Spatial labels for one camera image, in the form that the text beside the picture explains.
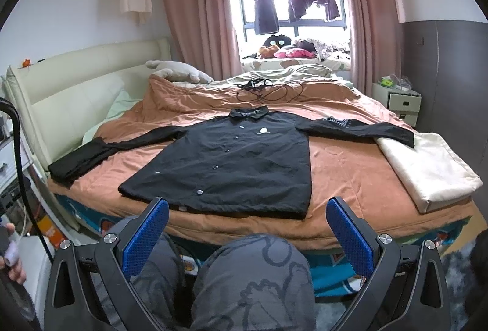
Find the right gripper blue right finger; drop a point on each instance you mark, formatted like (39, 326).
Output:
(369, 257)

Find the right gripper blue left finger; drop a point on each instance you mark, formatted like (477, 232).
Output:
(124, 257)

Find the black button-up jacket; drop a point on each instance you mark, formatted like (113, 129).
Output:
(252, 161)

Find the person left hand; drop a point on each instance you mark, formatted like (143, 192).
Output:
(10, 259)

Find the cream folded pillowcase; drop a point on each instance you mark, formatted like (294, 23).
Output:
(431, 172)

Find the cluttered left nightstand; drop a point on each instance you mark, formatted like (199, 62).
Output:
(25, 218)

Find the light green pillow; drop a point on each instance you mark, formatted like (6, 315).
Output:
(122, 103)

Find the white bedside cabinet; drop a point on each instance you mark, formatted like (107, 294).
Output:
(405, 104)

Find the cream padded headboard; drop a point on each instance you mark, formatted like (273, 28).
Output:
(62, 97)

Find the beige plush toy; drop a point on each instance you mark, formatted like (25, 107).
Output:
(175, 71)

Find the beige patterned blanket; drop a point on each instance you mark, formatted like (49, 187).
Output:
(282, 71)

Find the orange small toy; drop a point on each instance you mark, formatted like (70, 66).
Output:
(26, 63)

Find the pink cloth pile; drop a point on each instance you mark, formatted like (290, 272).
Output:
(294, 53)

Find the right pink curtain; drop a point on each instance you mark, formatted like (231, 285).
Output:
(375, 42)

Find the pink curtain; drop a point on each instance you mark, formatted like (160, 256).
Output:
(204, 36)
(375, 42)

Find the left pink curtain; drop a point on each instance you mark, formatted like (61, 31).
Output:
(204, 36)

